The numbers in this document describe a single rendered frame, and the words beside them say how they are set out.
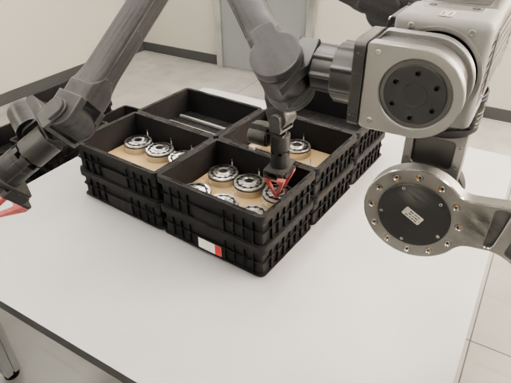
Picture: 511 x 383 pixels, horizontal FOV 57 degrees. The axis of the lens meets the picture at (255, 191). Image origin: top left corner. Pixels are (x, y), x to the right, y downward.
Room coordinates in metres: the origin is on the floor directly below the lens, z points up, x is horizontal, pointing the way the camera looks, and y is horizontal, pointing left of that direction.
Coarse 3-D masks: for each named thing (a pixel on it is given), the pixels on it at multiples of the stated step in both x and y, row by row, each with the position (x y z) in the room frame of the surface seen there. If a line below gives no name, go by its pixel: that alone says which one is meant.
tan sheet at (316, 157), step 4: (252, 144) 1.61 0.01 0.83; (256, 144) 1.61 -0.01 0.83; (312, 152) 1.55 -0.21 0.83; (316, 152) 1.55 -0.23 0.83; (320, 152) 1.55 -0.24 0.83; (312, 156) 1.52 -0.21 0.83; (316, 156) 1.52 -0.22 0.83; (320, 156) 1.52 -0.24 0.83; (324, 156) 1.52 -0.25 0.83; (296, 160) 1.49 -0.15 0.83; (300, 160) 1.49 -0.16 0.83; (304, 160) 1.49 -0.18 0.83; (308, 160) 1.49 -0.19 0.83; (312, 160) 1.48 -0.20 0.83; (316, 160) 1.48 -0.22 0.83; (320, 160) 1.48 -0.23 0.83; (312, 164) 1.46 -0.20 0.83; (316, 164) 1.46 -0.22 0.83
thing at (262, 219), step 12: (204, 144) 1.42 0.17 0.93; (228, 144) 1.43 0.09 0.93; (192, 156) 1.36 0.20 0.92; (264, 156) 1.35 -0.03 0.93; (168, 168) 1.27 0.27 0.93; (300, 168) 1.27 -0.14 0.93; (168, 180) 1.20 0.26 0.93; (312, 180) 1.22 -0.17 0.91; (192, 192) 1.15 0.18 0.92; (204, 192) 1.13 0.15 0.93; (288, 192) 1.13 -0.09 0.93; (216, 204) 1.10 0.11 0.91; (228, 204) 1.07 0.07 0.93; (276, 204) 1.07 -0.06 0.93; (240, 216) 1.05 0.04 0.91; (252, 216) 1.02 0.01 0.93; (264, 216) 1.02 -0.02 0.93
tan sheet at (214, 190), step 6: (198, 180) 1.36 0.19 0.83; (210, 186) 1.32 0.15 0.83; (216, 192) 1.28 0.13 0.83; (222, 192) 1.28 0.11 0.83; (228, 192) 1.28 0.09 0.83; (240, 198) 1.25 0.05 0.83; (246, 198) 1.25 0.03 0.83; (252, 198) 1.25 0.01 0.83; (258, 198) 1.25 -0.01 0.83; (240, 204) 1.21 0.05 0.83; (246, 204) 1.21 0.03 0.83; (258, 204) 1.21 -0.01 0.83
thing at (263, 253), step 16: (176, 224) 1.21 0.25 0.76; (192, 224) 1.15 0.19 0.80; (304, 224) 1.22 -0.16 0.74; (192, 240) 1.17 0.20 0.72; (208, 240) 1.12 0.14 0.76; (224, 240) 1.09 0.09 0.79; (240, 240) 1.05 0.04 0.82; (272, 240) 1.05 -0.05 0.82; (288, 240) 1.14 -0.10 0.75; (224, 256) 1.09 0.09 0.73; (240, 256) 1.06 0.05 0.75; (256, 256) 1.03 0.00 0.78; (272, 256) 1.07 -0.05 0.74; (256, 272) 1.03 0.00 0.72
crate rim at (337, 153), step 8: (256, 112) 1.68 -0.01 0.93; (248, 120) 1.61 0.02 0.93; (304, 120) 1.61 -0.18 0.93; (232, 128) 1.54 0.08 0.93; (328, 128) 1.55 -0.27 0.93; (336, 128) 1.54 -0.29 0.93; (224, 136) 1.50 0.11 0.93; (352, 136) 1.48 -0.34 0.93; (240, 144) 1.42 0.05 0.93; (344, 144) 1.42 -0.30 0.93; (352, 144) 1.46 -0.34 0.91; (264, 152) 1.37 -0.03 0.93; (336, 152) 1.36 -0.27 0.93; (328, 160) 1.31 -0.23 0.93; (312, 168) 1.26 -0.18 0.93; (320, 168) 1.27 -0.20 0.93
